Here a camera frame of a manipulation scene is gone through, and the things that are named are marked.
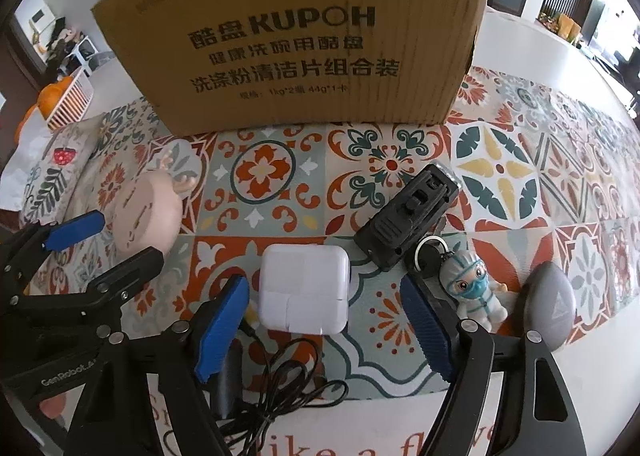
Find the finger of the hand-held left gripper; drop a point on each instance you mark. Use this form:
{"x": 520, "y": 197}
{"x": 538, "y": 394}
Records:
{"x": 142, "y": 263}
{"x": 75, "y": 231}

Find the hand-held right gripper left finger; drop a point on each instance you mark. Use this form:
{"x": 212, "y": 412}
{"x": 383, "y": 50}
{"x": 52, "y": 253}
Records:
{"x": 222, "y": 331}

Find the black handheld radio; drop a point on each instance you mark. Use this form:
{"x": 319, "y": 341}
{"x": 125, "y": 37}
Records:
{"x": 405, "y": 226}

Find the brown cardboard box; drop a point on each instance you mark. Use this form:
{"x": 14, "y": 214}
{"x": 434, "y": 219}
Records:
{"x": 300, "y": 86}

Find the orange fruit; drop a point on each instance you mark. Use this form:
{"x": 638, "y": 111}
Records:
{"x": 55, "y": 93}

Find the grey rounded plastic device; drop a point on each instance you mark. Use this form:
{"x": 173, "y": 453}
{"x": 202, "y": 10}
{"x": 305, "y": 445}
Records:
{"x": 550, "y": 301}

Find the orange paper bag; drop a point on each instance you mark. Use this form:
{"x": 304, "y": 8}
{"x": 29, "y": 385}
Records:
{"x": 569, "y": 26}

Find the white shoe rack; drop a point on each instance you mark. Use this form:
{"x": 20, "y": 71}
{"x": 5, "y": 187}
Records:
{"x": 82, "y": 53}

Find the white slotted fruit basket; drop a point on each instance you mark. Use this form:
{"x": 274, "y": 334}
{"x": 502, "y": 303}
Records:
{"x": 70, "y": 106}

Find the floral print cloth pouch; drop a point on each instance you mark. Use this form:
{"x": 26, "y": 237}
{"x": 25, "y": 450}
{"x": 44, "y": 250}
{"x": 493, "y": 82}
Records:
{"x": 60, "y": 171}

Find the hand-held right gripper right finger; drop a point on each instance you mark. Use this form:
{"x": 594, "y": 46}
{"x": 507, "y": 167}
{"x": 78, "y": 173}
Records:
{"x": 430, "y": 331}

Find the patterned tile-print table mat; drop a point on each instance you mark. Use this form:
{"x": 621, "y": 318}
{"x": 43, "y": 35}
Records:
{"x": 390, "y": 166}

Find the plush toys pile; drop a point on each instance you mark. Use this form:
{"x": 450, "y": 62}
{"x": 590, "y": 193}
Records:
{"x": 67, "y": 38}

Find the beige doll head with antlers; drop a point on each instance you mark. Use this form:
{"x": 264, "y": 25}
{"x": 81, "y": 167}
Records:
{"x": 147, "y": 216}

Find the white square charger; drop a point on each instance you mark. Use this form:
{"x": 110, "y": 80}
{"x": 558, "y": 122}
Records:
{"x": 302, "y": 286}

